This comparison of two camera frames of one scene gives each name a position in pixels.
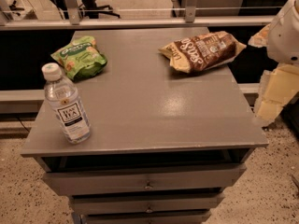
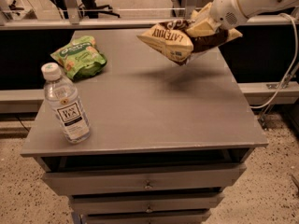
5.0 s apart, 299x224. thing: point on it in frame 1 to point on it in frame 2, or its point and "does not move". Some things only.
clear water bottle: (64, 101) does not move
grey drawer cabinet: (163, 147) does not move
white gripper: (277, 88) to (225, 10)
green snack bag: (80, 58) does not move
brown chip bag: (201, 51) to (170, 39)
